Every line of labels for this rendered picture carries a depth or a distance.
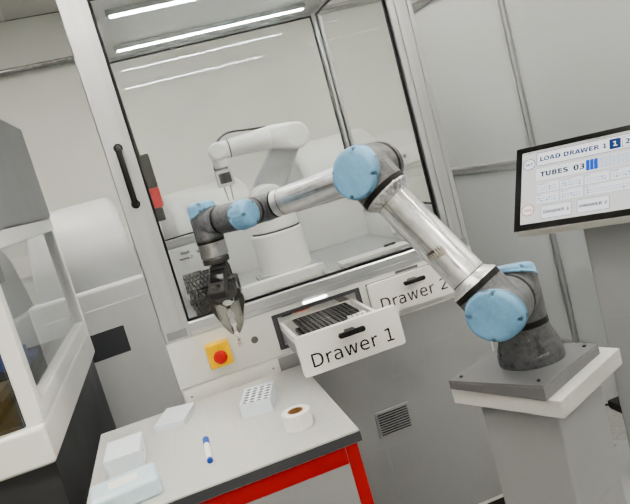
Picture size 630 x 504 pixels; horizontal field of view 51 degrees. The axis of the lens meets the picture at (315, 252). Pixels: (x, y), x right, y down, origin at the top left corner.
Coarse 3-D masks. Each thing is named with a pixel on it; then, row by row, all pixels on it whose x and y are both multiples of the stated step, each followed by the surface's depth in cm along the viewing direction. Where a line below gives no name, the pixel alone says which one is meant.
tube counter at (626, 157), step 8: (624, 152) 197; (584, 160) 204; (592, 160) 202; (600, 160) 201; (608, 160) 199; (616, 160) 197; (624, 160) 196; (576, 168) 205; (584, 168) 203; (592, 168) 201; (600, 168) 200
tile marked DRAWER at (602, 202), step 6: (588, 198) 198; (594, 198) 197; (600, 198) 196; (606, 198) 194; (582, 204) 198; (588, 204) 197; (594, 204) 196; (600, 204) 195; (606, 204) 194; (582, 210) 198; (588, 210) 196; (594, 210) 195
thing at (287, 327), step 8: (336, 304) 208; (352, 304) 208; (360, 304) 199; (312, 312) 206; (288, 320) 204; (280, 328) 204; (288, 328) 195; (288, 336) 192; (296, 336) 184; (288, 344) 195; (296, 352) 184
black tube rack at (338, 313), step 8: (344, 304) 203; (320, 312) 201; (328, 312) 198; (336, 312) 195; (344, 312) 193; (352, 312) 191; (296, 320) 199; (304, 320) 196; (312, 320) 194; (320, 320) 191; (328, 320) 190; (336, 320) 187; (344, 320) 185; (296, 328) 201; (304, 328) 188; (312, 328) 185; (320, 328) 184
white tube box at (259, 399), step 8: (264, 384) 182; (272, 384) 179; (248, 392) 180; (256, 392) 177; (264, 392) 176; (272, 392) 176; (240, 400) 174; (248, 400) 173; (256, 400) 172; (264, 400) 170; (272, 400) 173; (240, 408) 170; (248, 408) 170; (256, 408) 170; (264, 408) 170; (272, 408) 170; (248, 416) 171
